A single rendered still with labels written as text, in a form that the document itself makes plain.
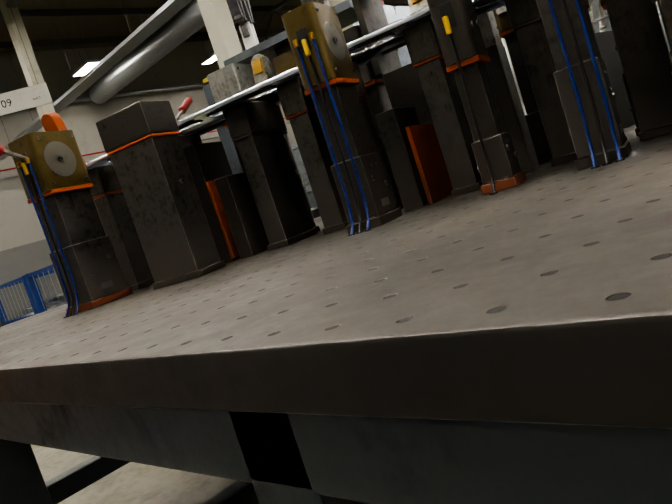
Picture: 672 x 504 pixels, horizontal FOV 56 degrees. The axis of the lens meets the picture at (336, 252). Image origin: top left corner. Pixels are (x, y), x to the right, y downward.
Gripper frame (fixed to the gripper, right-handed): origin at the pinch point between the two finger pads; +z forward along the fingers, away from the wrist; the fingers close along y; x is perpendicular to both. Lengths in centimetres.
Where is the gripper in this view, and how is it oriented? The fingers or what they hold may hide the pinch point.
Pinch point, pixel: (250, 38)
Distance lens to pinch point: 170.7
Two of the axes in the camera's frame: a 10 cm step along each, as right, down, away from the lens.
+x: 9.2, -2.8, -2.7
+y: -2.4, 1.6, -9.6
